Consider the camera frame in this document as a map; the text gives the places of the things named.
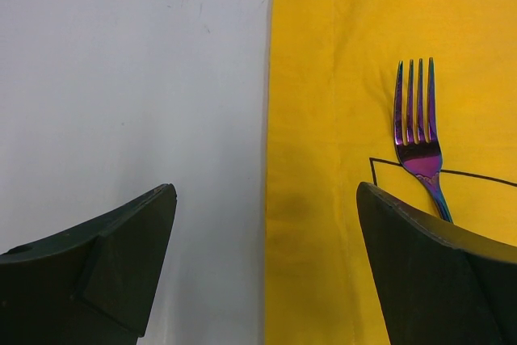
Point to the iridescent purple metal fork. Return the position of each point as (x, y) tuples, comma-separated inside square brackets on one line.
[(415, 131)]

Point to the yellow cartoon print cloth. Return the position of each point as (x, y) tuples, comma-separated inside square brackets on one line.
[(330, 128)]

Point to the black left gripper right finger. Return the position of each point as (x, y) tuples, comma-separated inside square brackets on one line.
[(437, 283)]

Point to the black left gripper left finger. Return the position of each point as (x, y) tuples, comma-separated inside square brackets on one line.
[(94, 283)]

